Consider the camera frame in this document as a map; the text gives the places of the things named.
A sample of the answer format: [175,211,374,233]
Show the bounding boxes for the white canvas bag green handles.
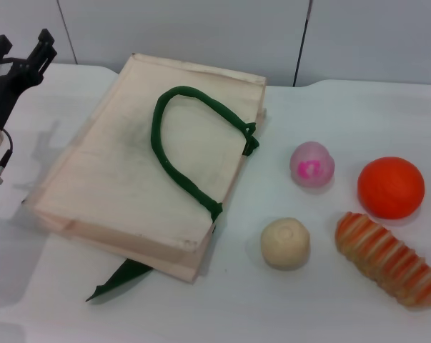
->
[21,52,268,303]

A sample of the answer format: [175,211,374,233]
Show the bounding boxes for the pink round pastry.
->
[289,141,336,188]

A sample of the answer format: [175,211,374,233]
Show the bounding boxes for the orange striped long bread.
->
[335,211,431,309]

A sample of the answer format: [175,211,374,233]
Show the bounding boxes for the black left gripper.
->
[0,29,58,129]

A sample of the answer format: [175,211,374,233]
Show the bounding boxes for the orange round fruit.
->
[357,156,426,220]

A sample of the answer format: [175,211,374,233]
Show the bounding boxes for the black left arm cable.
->
[0,128,14,177]

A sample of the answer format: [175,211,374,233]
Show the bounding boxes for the beige round egg yolk pastry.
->
[260,217,311,271]

